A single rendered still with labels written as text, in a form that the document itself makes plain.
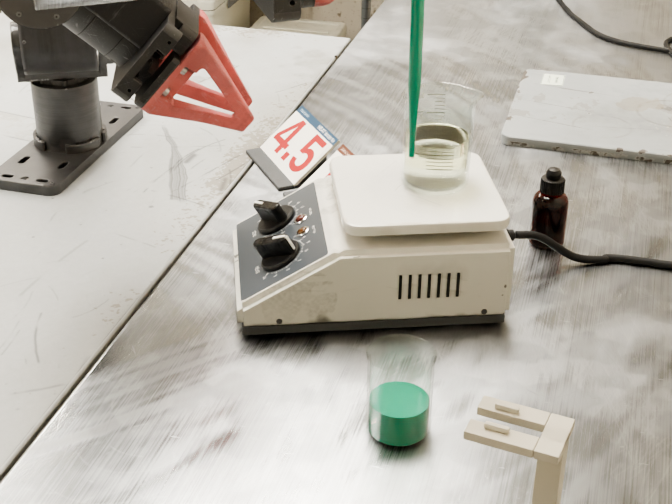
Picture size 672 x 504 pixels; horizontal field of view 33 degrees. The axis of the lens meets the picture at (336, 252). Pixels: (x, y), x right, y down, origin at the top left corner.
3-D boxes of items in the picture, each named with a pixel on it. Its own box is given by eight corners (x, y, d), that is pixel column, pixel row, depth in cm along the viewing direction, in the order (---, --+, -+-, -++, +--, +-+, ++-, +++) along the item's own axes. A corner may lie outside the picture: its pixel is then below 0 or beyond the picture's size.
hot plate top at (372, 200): (344, 238, 80) (344, 226, 79) (327, 165, 90) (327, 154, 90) (512, 231, 81) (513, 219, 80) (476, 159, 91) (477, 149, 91)
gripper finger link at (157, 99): (274, 68, 88) (178, -8, 85) (280, 103, 82) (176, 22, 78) (219, 131, 90) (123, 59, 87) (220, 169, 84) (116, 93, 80)
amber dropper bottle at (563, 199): (566, 251, 94) (575, 175, 91) (529, 250, 95) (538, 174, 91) (561, 234, 97) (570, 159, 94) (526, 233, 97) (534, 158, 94)
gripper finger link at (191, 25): (274, 65, 89) (178, -11, 85) (279, 99, 83) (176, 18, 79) (219, 127, 91) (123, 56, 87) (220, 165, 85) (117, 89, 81)
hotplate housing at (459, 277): (238, 342, 82) (234, 245, 78) (233, 253, 94) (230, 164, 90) (538, 327, 84) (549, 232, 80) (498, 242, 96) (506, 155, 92)
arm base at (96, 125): (140, 41, 115) (77, 35, 117) (46, 115, 98) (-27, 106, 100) (146, 114, 119) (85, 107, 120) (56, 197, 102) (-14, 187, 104)
